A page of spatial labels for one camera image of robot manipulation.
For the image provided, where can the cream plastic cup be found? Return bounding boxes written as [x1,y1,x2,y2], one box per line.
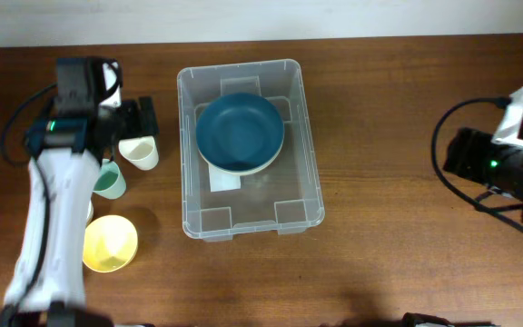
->
[118,136,159,171]

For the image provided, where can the mint green plastic cup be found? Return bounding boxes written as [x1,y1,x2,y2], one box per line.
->
[93,159,126,200]

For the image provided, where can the blue plate bowl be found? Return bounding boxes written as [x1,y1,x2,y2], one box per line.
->
[196,93,285,170]

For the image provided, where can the small white bowl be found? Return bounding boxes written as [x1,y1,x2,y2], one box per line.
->
[86,201,94,225]

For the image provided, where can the cream plate bowl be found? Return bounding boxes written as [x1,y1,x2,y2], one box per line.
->
[199,142,284,176]

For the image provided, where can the small yellow bowl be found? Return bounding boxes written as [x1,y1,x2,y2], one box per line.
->
[83,215,138,273]

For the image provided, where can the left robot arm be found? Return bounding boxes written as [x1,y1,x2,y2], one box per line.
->
[0,56,159,326]

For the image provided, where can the clear plastic storage container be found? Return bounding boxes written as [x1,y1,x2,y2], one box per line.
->
[177,59,325,242]

